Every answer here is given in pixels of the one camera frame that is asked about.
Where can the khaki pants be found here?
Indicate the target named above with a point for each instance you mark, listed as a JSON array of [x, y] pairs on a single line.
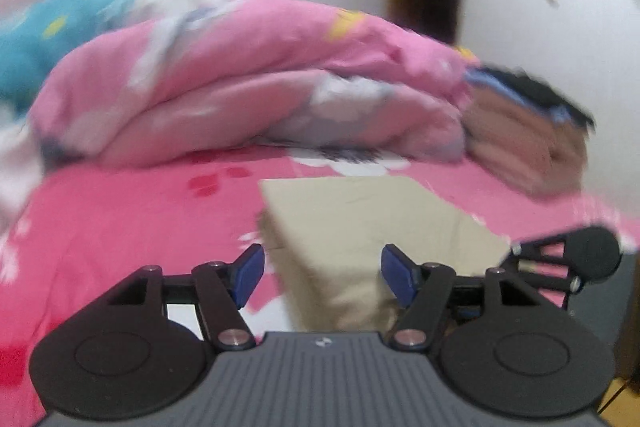
[[350, 227]]

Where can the white cloth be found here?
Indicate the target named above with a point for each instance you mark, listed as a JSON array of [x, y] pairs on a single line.
[[15, 167]]

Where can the teal floral quilt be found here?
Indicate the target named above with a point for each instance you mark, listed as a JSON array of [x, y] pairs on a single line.
[[30, 42]]

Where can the beige folded garment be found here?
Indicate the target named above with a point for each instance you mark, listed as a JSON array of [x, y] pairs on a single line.
[[510, 122]]

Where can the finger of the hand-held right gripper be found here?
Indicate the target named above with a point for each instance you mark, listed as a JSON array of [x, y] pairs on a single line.
[[550, 277], [522, 249]]

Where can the black folded garment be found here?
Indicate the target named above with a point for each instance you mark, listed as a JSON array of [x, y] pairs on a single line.
[[535, 92]]

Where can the pink floral quilt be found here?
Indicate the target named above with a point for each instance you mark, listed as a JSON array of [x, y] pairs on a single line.
[[225, 57]]

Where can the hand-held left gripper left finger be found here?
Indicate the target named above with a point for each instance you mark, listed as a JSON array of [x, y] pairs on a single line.
[[247, 274]]

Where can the pink floral bed blanket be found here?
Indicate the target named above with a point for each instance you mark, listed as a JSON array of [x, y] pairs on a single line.
[[125, 217]]

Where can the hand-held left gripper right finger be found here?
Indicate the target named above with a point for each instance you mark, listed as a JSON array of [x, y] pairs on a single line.
[[397, 274]]

